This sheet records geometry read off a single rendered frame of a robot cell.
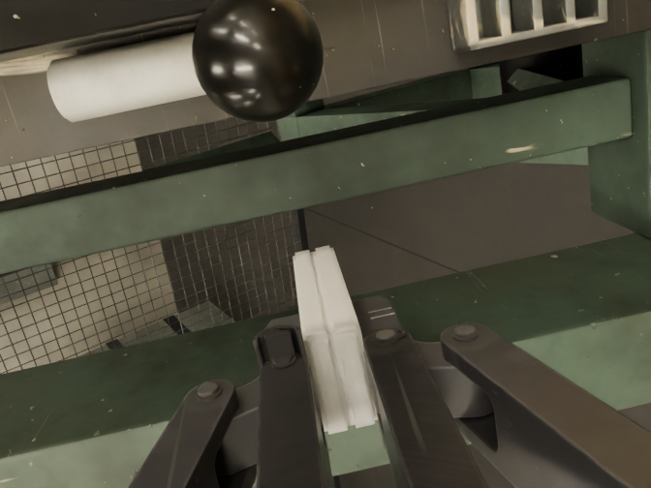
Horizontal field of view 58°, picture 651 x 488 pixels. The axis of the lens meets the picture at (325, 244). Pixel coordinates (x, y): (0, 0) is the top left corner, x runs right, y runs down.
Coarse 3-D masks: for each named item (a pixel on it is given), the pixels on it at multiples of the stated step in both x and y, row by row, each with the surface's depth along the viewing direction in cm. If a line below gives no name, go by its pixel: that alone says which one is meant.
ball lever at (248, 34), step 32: (224, 0) 16; (256, 0) 15; (288, 0) 16; (224, 32) 15; (256, 32) 15; (288, 32) 15; (224, 64) 16; (256, 64) 15; (288, 64) 16; (320, 64) 17; (224, 96) 16; (256, 96) 16; (288, 96) 16
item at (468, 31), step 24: (456, 0) 29; (480, 0) 30; (504, 0) 28; (528, 0) 29; (552, 0) 29; (576, 0) 30; (600, 0) 28; (456, 24) 30; (480, 24) 31; (504, 24) 28; (528, 24) 29; (552, 24) 29; (576, 24) 29; (456, 48) 31
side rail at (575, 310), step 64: (576, 256) 40; (640, 256) 38; (256, 320) 40; (448, 320) 35; (512, 320) 33; (576, 320) 32; (640, 320) 32; (0, 384) 39; (64, 384) 37; (128, 384) 35; (192, 384) 34; (640, 384) 33; (0, 448) 31; (64, 448) 31; (128, 448) 31
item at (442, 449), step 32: (384, 352) 14; (416, 352) 14; (384, 384) 13; (416, 384) 12; (384, 416) 12; (416, 416) 11; (448, 416) 11; (384, 448) 15; (416, 448) 10; (448, 448) 10; (416, 480) 10; (448, 480) 10; (480, 480) 9
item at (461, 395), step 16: (368, 304) 18; (384, 304) 18; (368, 320) 17; (384, 320) 17; (432, 352) 14; (368, 368) 15; (432, 368) 14; (448, 368) 14; (448, 384) 14; (464, 384) 14; (448, 400) 14; (464, 400) 14; (480, 400) 14; (464, 416) 14; (480, 416) 14
